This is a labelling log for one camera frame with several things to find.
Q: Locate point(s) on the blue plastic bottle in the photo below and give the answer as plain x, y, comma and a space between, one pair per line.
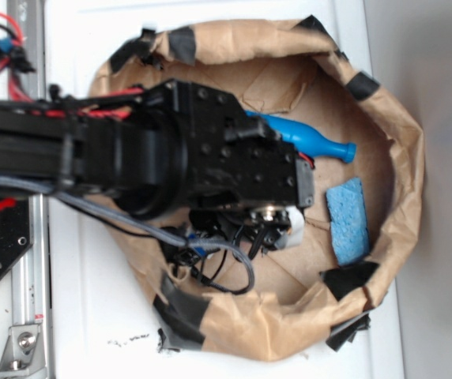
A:
307, 139

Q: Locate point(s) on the aluminium rail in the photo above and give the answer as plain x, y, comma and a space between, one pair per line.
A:
31, 282

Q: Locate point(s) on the blue sponge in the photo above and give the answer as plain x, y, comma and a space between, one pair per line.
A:
350, 238

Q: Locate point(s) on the brown paper bag bin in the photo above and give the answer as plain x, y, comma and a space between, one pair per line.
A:
301, 295

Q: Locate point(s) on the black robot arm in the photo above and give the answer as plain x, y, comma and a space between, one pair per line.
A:
138, 157

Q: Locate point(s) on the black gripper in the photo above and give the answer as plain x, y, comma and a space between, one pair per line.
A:
235, 163

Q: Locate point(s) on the metal corner bracket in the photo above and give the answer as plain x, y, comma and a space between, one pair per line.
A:
23, 355

